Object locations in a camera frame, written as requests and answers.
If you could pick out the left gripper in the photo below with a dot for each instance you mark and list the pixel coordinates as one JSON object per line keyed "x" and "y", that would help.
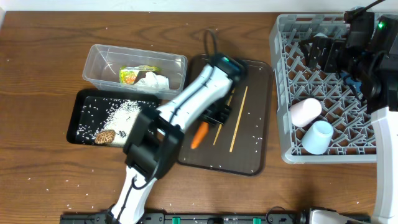
{"x": 216, "y": 115}

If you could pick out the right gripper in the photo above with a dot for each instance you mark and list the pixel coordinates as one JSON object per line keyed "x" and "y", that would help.
{"x": 333, "y": 48}

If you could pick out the orange carrot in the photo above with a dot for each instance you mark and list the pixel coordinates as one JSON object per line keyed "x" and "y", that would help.
{"x": 199, "y": 135}

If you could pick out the large dark blue plate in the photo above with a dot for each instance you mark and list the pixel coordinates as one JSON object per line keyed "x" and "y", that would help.
{"x": 349, "y": 81}

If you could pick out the pink cup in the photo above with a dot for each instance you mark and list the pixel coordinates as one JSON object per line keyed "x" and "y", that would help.
{"x": 304, "y": 112}

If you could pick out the white napkin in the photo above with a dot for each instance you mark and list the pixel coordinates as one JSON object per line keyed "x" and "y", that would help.
{"x": 153, "y": 80}

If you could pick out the light blue cup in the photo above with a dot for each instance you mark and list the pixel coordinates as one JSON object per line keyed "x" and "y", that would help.
{"x": 317, "y": 139}

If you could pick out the white rice pile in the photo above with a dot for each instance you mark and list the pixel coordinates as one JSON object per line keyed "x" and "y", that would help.
{"x": 100, "y": 114}

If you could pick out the yellow green snack wrapper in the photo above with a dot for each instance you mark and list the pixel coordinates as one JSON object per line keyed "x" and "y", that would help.
{"x": 128, "y": 75}

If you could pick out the brown food scrap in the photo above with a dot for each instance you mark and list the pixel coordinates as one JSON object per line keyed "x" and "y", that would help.
{"x": 105, "y": 137}

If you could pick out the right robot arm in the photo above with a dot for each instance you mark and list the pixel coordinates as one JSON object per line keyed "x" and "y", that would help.
{"x": 369, "y": 55}

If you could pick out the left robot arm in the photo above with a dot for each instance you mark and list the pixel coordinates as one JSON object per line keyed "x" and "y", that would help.
{"x": 156, "y": 137}

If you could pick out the grey dishwasher rack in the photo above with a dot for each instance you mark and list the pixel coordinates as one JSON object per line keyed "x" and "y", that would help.
{"x": 353, "y": 139}

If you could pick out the wooden chopstick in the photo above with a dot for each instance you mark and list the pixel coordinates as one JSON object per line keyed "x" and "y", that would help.
{"x": 220, "y": 125}
{"x": 238, "y": 120}

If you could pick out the brown serving tray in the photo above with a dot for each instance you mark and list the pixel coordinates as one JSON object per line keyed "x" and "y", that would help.
{"x": 249, "y": 153}

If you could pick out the clear plastic bin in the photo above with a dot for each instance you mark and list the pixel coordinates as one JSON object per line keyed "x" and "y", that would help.
{"x": 104, "y": 63}

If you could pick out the black tray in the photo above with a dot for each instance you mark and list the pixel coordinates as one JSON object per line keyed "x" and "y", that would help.
{"x": 83, "y": 94}

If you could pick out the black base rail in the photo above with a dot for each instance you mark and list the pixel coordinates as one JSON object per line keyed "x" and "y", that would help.
{"x": 274, "y": 215}

